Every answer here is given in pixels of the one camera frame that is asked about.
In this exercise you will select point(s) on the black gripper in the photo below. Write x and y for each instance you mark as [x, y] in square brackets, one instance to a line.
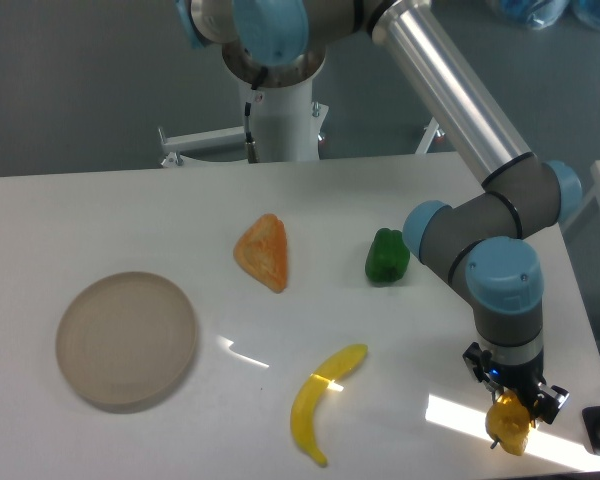
[525, 379]

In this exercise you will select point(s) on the yellow toy pepper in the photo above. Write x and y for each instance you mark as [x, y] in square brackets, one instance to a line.
[508, 423]

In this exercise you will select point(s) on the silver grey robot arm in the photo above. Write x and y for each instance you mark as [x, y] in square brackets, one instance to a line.
[480, 248]

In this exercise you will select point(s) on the green toy pepper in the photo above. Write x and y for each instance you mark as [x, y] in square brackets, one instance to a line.
[388, 257]

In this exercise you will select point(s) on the beige round plate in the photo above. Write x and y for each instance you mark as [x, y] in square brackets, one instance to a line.
[126, 342]

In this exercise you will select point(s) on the yellow toy banana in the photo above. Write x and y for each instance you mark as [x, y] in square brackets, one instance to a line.
[307, 399]

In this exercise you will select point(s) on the blue plastic bag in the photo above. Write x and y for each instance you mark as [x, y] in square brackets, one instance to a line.
[538, 15]

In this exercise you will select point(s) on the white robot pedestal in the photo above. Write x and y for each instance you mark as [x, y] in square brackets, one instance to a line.
[289, 125]

